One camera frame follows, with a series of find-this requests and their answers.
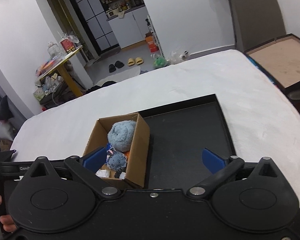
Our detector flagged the white kitchen cabinet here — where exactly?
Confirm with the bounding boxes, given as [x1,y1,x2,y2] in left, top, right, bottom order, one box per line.
[108,6,153,49]

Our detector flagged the black bag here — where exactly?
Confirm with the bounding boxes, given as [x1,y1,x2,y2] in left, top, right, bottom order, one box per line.
[0,95,14,123]

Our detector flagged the black-framed sliding door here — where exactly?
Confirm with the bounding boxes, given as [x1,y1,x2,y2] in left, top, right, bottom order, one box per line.
[65,0,120,57]

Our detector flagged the white soft wad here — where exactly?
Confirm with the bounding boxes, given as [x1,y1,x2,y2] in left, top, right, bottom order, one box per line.
[96,169,113,178]

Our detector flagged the grey-blue towel plush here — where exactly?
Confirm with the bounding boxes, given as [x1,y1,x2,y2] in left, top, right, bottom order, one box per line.
[107,121,137,153]

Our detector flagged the blue jellyfish plush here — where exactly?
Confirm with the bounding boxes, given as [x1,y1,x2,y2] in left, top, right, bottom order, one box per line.
[106,147,127,172]

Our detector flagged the white wire rack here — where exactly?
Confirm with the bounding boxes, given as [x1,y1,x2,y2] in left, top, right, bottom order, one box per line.
[150,17,164,55]

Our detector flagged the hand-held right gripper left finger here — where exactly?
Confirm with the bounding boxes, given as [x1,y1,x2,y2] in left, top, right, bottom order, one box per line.
[15,147,122,198]

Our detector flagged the colourful items on table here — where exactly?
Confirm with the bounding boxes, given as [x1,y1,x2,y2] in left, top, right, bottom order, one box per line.
[36,56,63,77]

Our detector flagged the orange carton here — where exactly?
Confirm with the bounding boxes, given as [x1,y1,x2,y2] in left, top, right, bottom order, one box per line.
[145,34,158,53]

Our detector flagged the yellow round table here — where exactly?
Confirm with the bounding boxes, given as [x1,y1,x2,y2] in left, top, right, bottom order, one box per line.
[36,45,84,98]

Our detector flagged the black clothes on floor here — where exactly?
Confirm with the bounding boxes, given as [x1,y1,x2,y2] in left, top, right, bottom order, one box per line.
[86,80,118,93]

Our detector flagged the grey wardrobe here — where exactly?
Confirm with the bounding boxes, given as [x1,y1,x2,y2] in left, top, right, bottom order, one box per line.
[225,0,288,53]

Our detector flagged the shallow brown cardboard box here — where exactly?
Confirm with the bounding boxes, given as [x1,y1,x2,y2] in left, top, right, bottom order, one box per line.
[244,33,300,94]

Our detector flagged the black tray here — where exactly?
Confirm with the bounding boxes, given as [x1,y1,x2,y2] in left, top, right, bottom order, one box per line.
[15,94,237,190]

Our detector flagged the pile of household clutter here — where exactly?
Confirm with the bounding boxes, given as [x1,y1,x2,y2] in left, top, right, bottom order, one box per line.
[32,72,75,105]

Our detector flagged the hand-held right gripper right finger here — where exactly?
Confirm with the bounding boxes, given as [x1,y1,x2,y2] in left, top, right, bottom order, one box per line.
[186,148,293,198]

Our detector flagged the red box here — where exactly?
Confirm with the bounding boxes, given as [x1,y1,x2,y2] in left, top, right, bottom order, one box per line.
[60,39,74,53]

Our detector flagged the green plastic bag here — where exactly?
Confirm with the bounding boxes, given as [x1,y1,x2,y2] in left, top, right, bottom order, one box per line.
[153,55,169,68]

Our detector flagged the glass jar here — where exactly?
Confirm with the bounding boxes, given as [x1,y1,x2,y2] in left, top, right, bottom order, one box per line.
[47,42,60,58]

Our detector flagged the clear plastic bag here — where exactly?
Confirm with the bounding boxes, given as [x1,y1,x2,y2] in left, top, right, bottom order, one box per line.
[170,50,190,64]

